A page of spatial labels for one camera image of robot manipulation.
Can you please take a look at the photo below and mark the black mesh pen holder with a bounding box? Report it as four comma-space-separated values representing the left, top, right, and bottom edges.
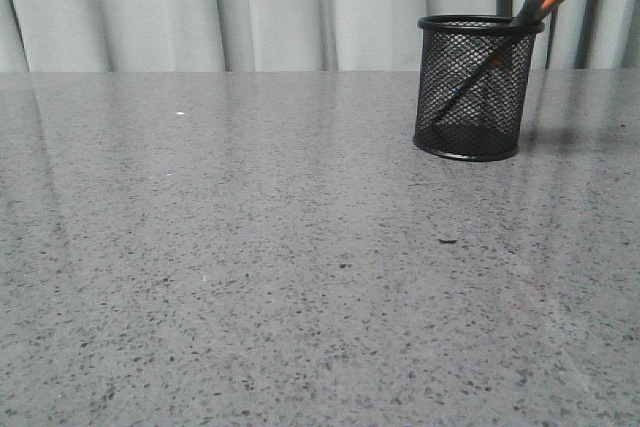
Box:
413, 15, 544, 162

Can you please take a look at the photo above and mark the white pleated curtain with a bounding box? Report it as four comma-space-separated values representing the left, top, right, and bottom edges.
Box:
0, 0, 640, 73

